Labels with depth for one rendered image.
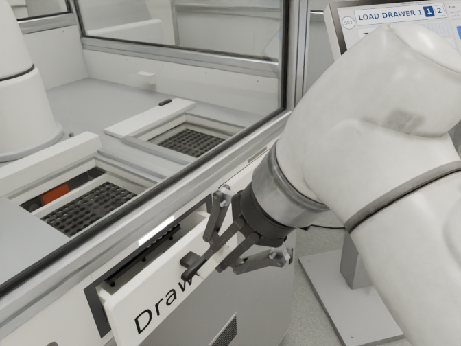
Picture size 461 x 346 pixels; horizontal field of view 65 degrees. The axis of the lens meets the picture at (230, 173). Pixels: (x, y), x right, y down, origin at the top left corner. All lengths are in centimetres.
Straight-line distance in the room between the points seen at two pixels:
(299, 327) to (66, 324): 119
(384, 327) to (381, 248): 141
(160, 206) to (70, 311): 20
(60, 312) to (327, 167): 42
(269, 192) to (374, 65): 16
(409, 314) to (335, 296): 145
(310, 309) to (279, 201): 137
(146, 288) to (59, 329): 13
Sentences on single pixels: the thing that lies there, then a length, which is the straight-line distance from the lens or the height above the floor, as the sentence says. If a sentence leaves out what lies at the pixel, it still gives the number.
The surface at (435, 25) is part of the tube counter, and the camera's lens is 133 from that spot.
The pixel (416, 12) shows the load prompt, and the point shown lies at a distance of 132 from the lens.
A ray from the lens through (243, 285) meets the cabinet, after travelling 101.
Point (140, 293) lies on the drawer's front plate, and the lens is 58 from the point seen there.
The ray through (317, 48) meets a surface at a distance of 225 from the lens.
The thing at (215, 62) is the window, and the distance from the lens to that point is 68.
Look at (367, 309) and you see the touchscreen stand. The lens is 172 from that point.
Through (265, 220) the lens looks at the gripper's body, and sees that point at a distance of 40.
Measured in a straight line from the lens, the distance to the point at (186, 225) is 78.
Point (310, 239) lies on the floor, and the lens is 204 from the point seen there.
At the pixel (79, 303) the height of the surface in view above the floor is 91.
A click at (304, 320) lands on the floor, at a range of 168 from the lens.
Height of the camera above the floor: 133
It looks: 31 degrees down
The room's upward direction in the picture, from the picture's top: 3 degrees counter-clockwise
